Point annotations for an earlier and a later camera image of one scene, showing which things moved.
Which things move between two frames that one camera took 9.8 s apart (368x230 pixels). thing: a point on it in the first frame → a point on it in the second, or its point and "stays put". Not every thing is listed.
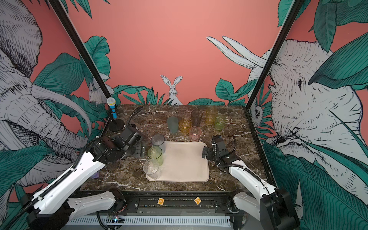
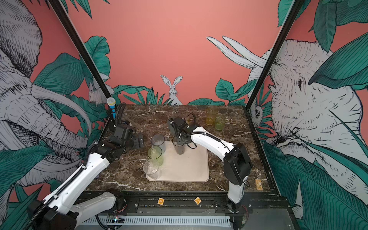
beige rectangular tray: [183, 162] stays put
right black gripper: [211, 150] → [178, 136]
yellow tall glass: [211, 111] stays put
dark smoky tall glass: [196, 116] → [179, 149]
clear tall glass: [151, 168] stays put
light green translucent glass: [155, 153] stays put
